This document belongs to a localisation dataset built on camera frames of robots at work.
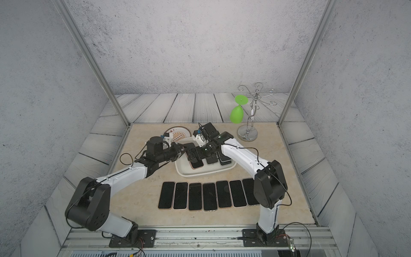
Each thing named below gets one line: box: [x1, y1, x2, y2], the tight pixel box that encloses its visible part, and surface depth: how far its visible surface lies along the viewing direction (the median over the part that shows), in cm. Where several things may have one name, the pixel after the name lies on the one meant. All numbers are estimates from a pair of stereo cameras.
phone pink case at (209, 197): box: [202, 183, 218, 212], surface depth 86 cm
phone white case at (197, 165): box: [188, 159, 204, 170], surface depth 81 cm
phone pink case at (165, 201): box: [157, 181, 175, 209], surface depth 87 cm
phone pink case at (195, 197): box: [188, 182, 203, 212], surface depth 86 cm
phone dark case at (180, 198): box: [172, 181, 189, 210], surface depth 86 cm
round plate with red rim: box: [163, 125, 192, 143], surface depth 117 cm
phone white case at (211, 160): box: [206, 156, 218, 165], surface depth 101 cm
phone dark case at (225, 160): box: [219, 155, 232, 166], surface depth 99 cm
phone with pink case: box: [215, 180, 233, 209], surface depth 88 cm
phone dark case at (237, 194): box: [228, 179, 248, 209], surface depth 89 cm
